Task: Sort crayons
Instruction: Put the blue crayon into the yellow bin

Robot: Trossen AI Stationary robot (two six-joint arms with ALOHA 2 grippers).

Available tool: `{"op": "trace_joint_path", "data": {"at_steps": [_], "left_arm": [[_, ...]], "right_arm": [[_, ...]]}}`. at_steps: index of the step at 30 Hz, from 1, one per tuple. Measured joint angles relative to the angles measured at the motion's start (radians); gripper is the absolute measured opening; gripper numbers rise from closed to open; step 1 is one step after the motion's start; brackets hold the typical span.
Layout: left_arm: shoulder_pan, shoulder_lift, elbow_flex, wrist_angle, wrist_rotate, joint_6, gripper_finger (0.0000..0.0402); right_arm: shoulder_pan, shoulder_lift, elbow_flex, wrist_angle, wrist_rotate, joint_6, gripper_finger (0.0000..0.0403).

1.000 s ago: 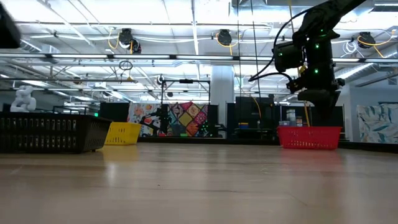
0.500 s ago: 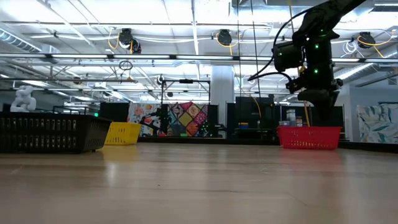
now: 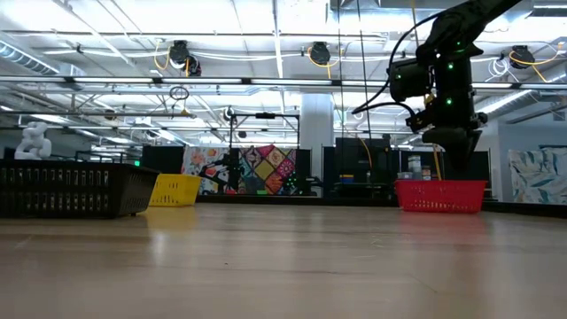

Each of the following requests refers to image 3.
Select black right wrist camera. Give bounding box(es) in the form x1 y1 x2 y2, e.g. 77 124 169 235
388 57 434 103

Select grey ceiling duct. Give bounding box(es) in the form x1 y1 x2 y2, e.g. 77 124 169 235
0 39 61 76
476 61 567 132

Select black plastic basket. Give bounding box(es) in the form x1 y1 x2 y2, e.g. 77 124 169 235
0 158 160 219

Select black partition panel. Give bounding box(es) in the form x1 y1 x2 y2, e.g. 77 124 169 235
322 136 400 198
400 149 493 190

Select stacked storage containers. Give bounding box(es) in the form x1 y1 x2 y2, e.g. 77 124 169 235
407 154 433 181

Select white square pillar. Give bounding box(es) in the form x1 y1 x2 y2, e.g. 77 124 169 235
299 92 336 183

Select colourful patchwork quilt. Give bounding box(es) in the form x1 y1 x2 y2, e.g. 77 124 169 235
237 144 299 196

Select leaf print cloth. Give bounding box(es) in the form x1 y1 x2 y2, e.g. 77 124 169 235
508 147 567 206

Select yellow cable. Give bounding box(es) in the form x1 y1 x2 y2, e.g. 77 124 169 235
409 0 444 181

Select white robot figure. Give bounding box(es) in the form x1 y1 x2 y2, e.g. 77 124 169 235
13 121 53 160

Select long ceiling light strip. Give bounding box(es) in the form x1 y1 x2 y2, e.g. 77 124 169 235
0 74 567 89

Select black monitor panel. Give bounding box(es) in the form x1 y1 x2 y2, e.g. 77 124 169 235
140 144 185 175

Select floral print cloth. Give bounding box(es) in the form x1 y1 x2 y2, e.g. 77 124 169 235
182 146 234 195

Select black background rig frame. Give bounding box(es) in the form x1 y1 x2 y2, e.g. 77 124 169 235
228 112 301 196

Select hanging black cable ring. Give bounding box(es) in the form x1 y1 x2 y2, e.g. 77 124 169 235
168 84 190 102

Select red plastic basket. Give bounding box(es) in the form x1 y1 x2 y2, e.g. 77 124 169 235
393 178 488 214

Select yellow plastic basket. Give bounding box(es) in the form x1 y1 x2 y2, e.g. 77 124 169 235
149 172 203 207

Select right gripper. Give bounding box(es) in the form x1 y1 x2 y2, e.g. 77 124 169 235
407 52 489 172

